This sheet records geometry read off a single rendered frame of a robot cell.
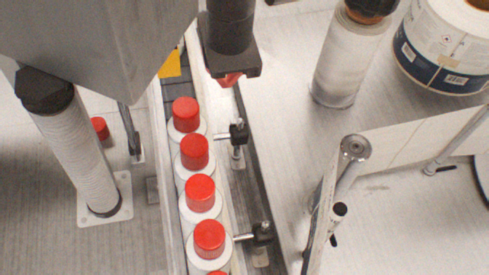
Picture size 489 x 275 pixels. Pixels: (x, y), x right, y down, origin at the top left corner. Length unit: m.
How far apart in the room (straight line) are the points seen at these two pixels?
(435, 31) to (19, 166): 0.73
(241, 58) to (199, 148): 0.13
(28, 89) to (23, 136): 0.56
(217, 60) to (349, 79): 0.28
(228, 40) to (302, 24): 0.42
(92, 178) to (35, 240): 0.38
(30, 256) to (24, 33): 0.52
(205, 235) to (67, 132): 0.19
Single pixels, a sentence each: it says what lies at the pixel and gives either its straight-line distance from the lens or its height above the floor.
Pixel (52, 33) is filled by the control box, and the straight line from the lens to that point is 0.25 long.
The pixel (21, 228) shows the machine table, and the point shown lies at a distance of 0.77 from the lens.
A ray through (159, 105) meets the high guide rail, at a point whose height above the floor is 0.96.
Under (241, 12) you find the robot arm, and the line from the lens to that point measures 0.48.
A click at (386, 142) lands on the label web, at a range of 0.61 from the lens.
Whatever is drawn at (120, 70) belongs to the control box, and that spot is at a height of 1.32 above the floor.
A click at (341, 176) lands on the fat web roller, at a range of 0.56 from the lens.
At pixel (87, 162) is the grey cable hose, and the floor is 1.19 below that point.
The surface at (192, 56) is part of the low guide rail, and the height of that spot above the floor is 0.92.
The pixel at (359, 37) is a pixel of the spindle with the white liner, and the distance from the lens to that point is 0.66.
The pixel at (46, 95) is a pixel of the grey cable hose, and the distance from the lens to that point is 0.29.
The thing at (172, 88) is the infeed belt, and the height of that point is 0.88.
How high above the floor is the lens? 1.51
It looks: 58 degrees down
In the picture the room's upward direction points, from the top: 5 degrees clockwise
